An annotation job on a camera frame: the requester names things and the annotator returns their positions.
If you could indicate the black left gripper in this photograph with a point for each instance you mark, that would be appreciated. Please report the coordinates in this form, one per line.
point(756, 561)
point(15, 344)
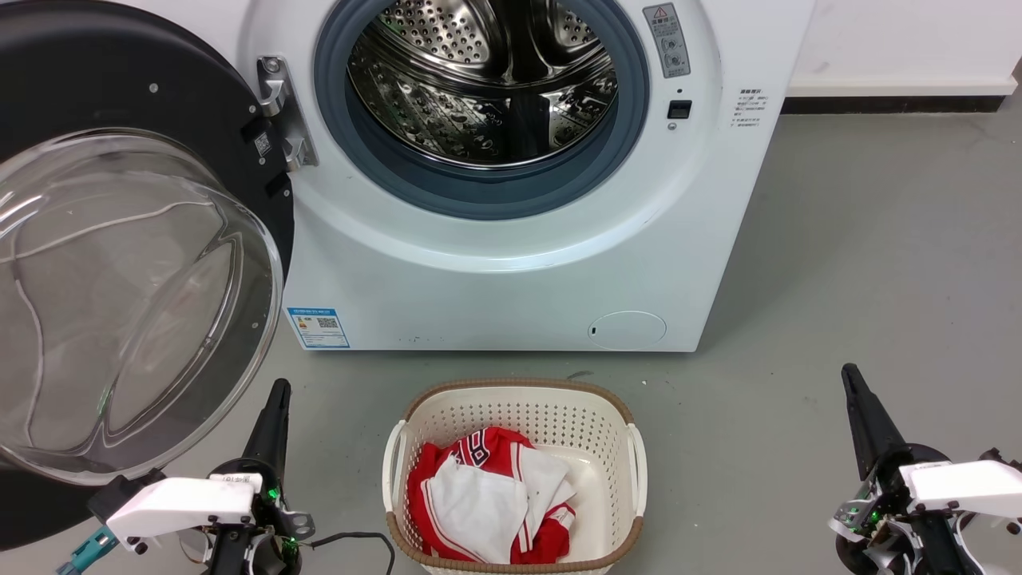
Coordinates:
point(275, 523)

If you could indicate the white front-load washing machine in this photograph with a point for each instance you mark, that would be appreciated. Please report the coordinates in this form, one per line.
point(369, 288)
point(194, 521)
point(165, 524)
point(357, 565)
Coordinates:
point(495, 295)

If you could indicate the stainless steel washer drum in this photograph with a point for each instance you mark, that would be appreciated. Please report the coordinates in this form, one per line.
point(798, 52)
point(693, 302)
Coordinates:
point(479, 104)

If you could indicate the red and white jersey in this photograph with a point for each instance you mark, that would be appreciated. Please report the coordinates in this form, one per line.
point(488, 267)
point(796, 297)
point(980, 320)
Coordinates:
point(473, 507)

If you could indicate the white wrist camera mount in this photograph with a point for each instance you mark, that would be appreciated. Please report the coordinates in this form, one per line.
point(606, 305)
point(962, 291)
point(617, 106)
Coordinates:
point(180, 505)
point(966, 485)

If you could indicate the grey warning sticker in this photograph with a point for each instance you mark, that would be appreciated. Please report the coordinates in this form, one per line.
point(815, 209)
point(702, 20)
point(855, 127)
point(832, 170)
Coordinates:
point(668, 40)

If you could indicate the cream perforated laundry basket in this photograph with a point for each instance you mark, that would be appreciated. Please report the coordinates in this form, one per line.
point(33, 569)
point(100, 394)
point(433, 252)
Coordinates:
point(519, 409)

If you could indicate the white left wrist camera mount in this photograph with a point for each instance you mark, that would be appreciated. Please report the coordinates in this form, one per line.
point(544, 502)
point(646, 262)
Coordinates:
point(180, 505)

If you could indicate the small printed text label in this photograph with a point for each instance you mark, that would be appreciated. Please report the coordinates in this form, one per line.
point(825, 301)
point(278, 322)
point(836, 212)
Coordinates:
point(751, 108)

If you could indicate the metal door hinge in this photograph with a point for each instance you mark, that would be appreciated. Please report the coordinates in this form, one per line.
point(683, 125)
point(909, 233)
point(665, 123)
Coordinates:
point(289, 120)

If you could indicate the small white QR sticker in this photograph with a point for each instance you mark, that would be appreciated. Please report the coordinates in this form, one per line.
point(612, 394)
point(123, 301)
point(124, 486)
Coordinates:
point(263, 144)

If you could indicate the black door lock slot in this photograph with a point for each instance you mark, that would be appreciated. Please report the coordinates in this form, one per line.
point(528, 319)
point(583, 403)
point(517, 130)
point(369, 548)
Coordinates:
point(679, 109)

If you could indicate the teal connector plug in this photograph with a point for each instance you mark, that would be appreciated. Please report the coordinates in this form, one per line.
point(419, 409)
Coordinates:
point(86, 551)

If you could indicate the blue energy label sticker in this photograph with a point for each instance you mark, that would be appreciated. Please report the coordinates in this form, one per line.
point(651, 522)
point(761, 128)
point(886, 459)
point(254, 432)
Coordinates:
point(318, 328)

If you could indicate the black round glass washer door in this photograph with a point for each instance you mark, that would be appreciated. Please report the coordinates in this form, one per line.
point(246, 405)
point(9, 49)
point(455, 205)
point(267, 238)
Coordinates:
point(120, 80)

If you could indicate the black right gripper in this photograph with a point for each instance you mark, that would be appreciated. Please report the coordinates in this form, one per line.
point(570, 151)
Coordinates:
point(886, 495)

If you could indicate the round white filter cover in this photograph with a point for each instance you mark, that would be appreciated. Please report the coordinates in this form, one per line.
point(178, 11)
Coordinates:
point(627, 331)

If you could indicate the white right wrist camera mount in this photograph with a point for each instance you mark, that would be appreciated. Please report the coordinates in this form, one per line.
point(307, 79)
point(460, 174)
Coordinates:
point(966, 485)

